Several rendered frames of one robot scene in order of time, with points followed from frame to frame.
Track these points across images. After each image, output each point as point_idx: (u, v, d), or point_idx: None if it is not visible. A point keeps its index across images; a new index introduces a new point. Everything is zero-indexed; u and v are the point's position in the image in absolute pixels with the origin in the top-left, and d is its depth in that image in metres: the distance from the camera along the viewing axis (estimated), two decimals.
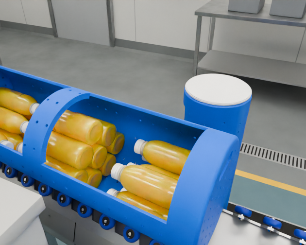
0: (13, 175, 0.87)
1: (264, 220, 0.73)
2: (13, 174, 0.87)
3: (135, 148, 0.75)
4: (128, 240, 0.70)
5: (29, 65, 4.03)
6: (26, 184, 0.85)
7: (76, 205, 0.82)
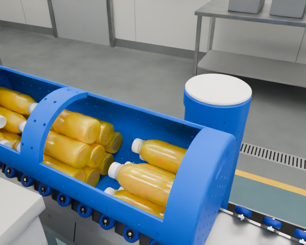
0: (14, 173, 0.87)
1: (264, 220, 0.73)
2: (14, 171, 0.87)
3: (133, 147, 0.75)
4: (130, 240, 0.69)
5: (29, 65, 4.03)
6: (27, 183, 0.84)
7: (76, 205, 0.82)
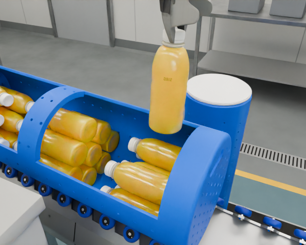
0: (14, 169, 0.88)
1: (264, 220, 0.73)
2: (14, 168, 0.88)
3: (129, 146, 0.76)
4: (133, 239, 0.69)
5: (29, 65, 4.03)
6: (28, 181, 0.84)
7: (76, 205, 0.82)
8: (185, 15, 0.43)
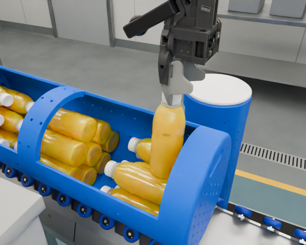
0: (14, 169, 0.88)
1: (264, 220, 0.73)
2: (14, 168, 0.88)
3: (129, 146, 0.76)
4: (133, 239, 0.69)
5: (29, 65, 4.03)
6: (28, 181, 0.84)
7: (76, 205, 0.82)
8: (181, 87, 0.50)
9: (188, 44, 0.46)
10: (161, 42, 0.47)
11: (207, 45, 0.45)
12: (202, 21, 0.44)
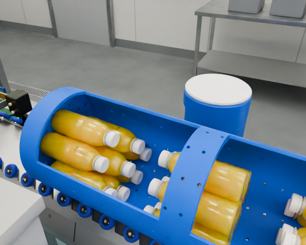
0: (11, 164, 0.88)
1: None
2: (10, 164, 0.88)
3: (293, 206, 0.59)
4: (135, 236, 0.69)
5: (29, 65, 4.03)
6: (22, 181, 0.85)
7: (76, 205, 0.82)
8: None
9: None
10: None
11: None
12: None
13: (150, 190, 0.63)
